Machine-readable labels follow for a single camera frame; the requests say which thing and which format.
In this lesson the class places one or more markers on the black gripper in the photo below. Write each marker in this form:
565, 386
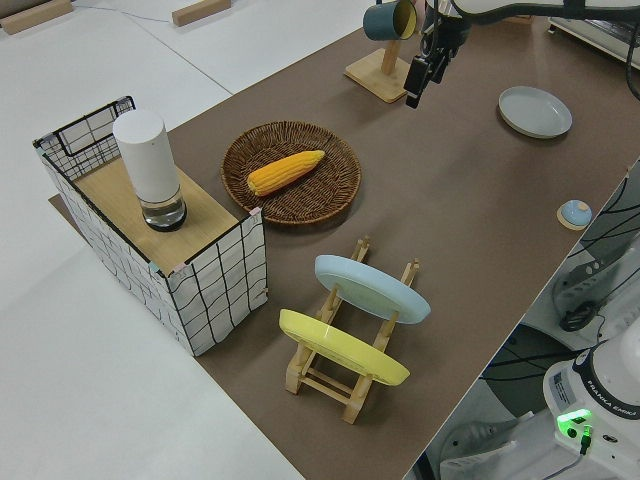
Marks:
447, 37

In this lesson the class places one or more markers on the gray plate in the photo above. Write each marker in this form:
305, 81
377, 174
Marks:
535, 112

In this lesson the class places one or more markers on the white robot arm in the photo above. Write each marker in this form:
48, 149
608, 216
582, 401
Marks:
480, 7
600, 400

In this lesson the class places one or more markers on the light blue plate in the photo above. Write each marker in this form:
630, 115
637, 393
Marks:
375, 292

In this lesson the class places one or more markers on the yellow plate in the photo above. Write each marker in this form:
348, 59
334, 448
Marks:
340, 347

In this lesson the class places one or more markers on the small wooden block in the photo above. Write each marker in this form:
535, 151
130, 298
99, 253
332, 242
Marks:
377, 80

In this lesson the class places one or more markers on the teal mug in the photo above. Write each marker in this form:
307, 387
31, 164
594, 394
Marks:
382, 22

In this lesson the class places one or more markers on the brown table mat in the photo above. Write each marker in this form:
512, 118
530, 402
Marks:
450, 225

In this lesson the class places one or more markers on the white toaster oven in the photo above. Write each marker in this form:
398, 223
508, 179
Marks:
595, 35

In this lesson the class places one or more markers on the yellow corn cob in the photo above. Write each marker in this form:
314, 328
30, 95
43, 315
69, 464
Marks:
285, 172

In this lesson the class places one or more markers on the brown wicker basket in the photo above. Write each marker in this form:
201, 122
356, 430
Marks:
300, 205

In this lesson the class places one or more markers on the blue dome on wooden disc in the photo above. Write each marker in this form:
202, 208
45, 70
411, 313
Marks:
575, 212

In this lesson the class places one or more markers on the white cylinder with clear base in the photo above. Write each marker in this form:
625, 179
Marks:
147, 160

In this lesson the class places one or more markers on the wooden dish rack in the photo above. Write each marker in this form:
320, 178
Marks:
325, 385

